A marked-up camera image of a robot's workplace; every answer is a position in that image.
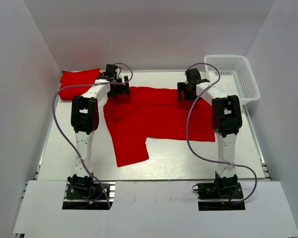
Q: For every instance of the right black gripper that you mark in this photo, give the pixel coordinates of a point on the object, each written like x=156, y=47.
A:
x=182, y=87

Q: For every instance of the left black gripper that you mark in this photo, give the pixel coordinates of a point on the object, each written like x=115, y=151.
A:
x=123, y=89

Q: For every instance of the red t-shirt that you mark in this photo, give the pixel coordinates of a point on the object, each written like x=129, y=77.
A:
x=153, y=113
x=77, y=78

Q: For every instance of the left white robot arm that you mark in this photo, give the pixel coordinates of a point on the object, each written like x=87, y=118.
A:
x=85, y=112

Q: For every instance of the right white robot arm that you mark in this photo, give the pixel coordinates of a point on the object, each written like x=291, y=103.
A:
x=226, y=121

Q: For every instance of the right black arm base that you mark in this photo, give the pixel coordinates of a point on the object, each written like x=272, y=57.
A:
x=209, y=198

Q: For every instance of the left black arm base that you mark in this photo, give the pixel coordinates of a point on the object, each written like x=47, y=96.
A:
x=84, y=193

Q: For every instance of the folded red t-shirt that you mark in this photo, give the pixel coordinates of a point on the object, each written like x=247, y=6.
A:
x=77, y=78

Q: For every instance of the white plastic basket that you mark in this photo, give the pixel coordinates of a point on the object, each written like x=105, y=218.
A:
x=237, y=77

